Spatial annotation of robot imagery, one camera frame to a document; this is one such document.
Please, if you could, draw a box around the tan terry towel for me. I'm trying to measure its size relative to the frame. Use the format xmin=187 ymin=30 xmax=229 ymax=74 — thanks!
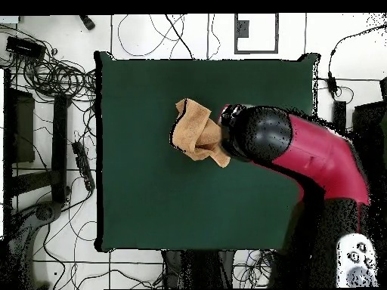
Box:
xmin=169 ymin=97 xmax=232 ymax=169

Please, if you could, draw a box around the black upright beam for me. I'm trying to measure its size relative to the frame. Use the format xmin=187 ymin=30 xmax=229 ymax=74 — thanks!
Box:
xmin=332 ymin=100 xmax=347 ymax=131

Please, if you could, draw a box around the dark green table cloth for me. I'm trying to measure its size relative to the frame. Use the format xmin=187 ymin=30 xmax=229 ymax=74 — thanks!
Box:
xmin=93 ymin=51 xmax=321 ymax=253

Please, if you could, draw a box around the black box panel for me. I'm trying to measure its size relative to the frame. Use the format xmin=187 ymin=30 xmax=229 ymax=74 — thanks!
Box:
xmin=351 ymin=101 xmax=387 ymax=143

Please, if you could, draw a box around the black power strip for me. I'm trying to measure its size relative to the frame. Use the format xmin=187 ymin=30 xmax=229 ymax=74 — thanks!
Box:
xmin=71 ymin=140 xmax=96 ymax=193

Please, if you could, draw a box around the small black device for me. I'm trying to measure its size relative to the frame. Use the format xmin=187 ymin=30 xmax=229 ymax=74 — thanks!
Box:
xmin=79 ymin=14 xmax=96 ymax=30

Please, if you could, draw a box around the grey tripod base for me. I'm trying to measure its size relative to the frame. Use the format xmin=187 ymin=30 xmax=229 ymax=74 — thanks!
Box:
xmin=5 ymin=200 xmax=64 ymax=289

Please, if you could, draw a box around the black adapter box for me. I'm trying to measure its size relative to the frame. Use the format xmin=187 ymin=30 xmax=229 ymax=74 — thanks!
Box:
xmin=5 ymin=35 xmax=46 ymax=60

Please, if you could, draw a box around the grey rectangular floor frame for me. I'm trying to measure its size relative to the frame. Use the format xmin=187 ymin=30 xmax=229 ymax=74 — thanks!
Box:
xmin=234 ymin=13 xmax=280 ymax=55

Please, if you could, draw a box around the black cable with inline adapter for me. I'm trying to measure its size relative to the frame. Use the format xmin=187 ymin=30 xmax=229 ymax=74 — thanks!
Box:
xmin=327 ymin=25 xmax=387 ymax=99

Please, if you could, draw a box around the thin black looped cable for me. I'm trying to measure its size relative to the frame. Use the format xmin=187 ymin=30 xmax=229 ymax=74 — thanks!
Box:
xmin=116 ymin=14 xmax=186 ymax=58

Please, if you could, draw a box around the black pedestal stand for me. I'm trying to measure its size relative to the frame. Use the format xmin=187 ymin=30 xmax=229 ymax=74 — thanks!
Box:
xmin=163 ymin=249 xmax=235 ymax=289

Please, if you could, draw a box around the black beam stand frame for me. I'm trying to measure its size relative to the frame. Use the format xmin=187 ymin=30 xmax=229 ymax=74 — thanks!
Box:
xmin=2 ymin=69 xmax=72 ymax=206

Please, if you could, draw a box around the tangled black cable bundle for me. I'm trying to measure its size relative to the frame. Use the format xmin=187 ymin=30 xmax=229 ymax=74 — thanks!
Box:
xmin=17 ymin=57 xmax=96 ymax=102

